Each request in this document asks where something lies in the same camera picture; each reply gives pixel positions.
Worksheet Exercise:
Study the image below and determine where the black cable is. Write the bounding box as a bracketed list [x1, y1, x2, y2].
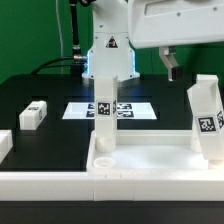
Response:
[30, 0, 88, 76]

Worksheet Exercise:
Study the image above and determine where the white desk top tray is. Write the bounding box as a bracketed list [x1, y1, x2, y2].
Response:
[86, 129, 224, 173]

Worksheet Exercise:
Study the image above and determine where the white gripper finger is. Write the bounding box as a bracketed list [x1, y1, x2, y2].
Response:
[159, 46, 183, 81]

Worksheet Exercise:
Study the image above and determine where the fiducial marker sheet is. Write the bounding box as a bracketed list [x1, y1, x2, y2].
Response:
[63, 102, 157, 120]

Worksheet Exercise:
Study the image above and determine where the white front barrier wall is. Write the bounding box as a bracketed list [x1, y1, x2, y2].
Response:
[0, 171, 224, 201]

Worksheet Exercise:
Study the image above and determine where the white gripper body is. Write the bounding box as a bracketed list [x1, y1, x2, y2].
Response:
[128, 0, 224, 48]

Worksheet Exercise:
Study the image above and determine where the white block left edge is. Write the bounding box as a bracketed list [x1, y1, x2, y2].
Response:
[0, 130, 13, 164]

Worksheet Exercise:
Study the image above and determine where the white thin cable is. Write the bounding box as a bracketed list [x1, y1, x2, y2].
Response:
[55, 0, 65, 75]

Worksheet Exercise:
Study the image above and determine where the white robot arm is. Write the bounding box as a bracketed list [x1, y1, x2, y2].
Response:
[79, 0, 224, 81]

